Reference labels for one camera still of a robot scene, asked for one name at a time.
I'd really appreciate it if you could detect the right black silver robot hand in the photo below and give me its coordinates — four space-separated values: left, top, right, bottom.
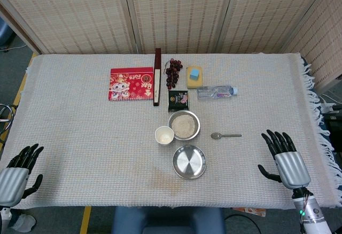
258 129 312 190

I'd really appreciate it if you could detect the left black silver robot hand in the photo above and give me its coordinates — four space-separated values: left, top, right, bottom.
0 143 45 208

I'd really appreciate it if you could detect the metal spoon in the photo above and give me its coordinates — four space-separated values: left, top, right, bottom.
210 132 243 140

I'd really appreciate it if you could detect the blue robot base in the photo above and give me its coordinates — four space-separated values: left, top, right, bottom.
111 206 226 234

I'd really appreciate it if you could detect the orange and white packet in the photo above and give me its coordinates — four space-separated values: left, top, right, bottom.
231 207 267 217

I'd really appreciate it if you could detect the steel bowl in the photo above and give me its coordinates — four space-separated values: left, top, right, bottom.
167 110 201 141

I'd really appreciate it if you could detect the white paper cup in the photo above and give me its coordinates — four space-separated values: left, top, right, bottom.
154 126 175 147

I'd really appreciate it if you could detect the crumpled white cloth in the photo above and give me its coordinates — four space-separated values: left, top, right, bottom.
11 213 37 232

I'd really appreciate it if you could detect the chrome metal stool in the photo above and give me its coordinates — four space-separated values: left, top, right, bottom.
0 104 18 141

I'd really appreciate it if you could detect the white power strip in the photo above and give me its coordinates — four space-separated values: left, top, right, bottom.
320 95 342 117

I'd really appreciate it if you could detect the white woven tablecloth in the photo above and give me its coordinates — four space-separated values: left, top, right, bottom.
0 52 342 209

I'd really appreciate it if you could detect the empty steel plate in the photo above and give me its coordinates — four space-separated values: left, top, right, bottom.
172 144 207 180

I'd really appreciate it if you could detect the clear plastic water bottle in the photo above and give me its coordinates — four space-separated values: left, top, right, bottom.
196 85 239 100

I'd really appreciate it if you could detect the yellow sponge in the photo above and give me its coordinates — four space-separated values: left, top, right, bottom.
185 66 204 89

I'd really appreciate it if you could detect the black snack packet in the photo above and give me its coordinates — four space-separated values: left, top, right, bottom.
167 90 190 113

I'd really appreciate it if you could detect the light blue cube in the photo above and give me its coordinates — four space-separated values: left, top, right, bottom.
189 67 201 81

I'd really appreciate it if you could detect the bunch of red grapes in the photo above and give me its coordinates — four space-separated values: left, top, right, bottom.
163 58 184 90

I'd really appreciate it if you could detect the red spiral desk calendar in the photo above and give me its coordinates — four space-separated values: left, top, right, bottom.
107 67 154 102

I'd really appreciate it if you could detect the dark wooden stick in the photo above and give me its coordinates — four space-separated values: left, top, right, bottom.
152 48 162 107

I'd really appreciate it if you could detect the woven bamboo folding screen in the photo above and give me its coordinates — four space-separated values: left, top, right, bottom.
0 0 342 92

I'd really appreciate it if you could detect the black floor cable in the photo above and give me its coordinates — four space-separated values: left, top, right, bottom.
223 213 261 234

